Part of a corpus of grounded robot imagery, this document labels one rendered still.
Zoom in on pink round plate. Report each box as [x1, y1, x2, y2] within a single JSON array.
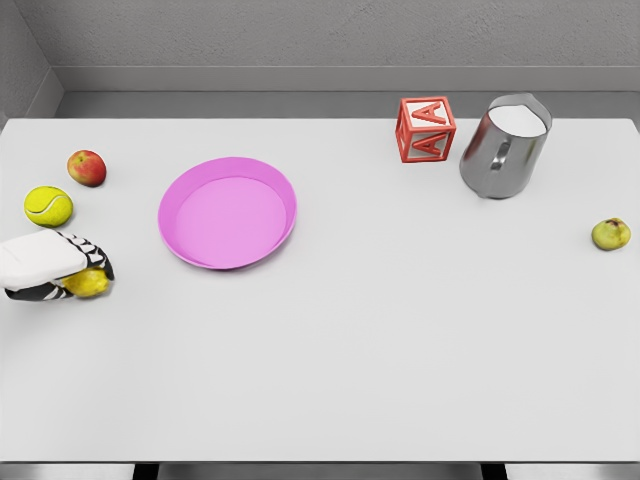
[[157, 156, 299, 272]]

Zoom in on yellow tennis ball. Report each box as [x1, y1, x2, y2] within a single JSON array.
[[23, 185, 74, 228]]

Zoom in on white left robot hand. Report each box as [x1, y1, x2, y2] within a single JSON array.
[[0, 228, 116, 303]]

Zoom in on green pear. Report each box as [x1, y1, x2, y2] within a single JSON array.
[[591, 217, 632, 252]]

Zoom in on red apple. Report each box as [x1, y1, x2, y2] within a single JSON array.
[[66, 149, 108, 188]]

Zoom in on red letter A block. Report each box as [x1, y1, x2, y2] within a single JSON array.
[[394, 96, 458, 164]]

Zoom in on yellow lemon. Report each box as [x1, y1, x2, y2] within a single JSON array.
[[61, 267, 111, 299]]

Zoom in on silver metal pitcher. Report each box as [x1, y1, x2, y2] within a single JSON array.
[[458, 92, 554, 200]]

